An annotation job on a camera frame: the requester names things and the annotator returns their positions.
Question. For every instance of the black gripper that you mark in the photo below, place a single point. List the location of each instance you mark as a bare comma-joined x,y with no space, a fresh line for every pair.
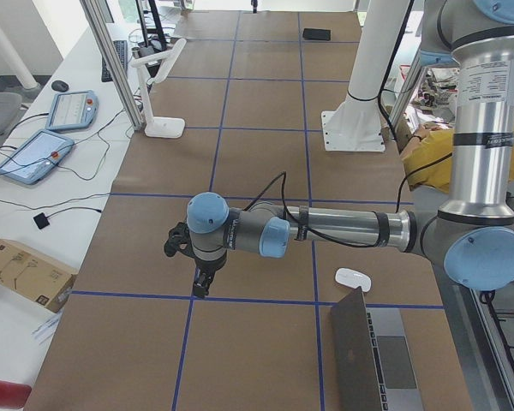
208,265

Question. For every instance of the grey laptop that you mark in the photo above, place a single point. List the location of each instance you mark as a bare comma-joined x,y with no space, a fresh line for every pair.
373,364

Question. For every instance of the black mouse pad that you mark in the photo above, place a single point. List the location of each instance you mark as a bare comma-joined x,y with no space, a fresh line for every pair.
316,34

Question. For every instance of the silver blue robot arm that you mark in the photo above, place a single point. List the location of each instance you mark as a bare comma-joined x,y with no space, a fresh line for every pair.
472,234

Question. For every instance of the white computer mouse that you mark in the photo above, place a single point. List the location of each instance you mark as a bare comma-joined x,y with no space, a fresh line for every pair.
353,279

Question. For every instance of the dark grey mouse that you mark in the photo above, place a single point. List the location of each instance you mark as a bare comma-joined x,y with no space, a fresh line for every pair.
59,86

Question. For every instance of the small black square device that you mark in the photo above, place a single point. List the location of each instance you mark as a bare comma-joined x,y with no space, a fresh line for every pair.
41,220

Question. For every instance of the cardboard box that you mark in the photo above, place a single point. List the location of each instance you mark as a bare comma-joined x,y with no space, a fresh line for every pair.
35,275

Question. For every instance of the lower blue teach pendant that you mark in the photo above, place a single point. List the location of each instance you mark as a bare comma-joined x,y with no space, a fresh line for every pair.
36,157

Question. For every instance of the blue teach pendant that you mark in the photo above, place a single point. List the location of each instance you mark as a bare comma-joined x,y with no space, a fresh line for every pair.
72,111
36,157

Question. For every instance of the upper blue teach pendant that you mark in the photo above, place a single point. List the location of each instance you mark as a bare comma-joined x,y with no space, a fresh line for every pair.
72,111

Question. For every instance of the person in yellow shirt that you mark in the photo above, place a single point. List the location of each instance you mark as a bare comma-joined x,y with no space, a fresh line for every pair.
426,146

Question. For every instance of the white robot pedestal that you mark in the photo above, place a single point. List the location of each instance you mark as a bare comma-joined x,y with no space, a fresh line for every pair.
355,126

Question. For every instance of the aluminium frame post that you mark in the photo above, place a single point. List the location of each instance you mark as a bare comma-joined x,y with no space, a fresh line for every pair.
96,21

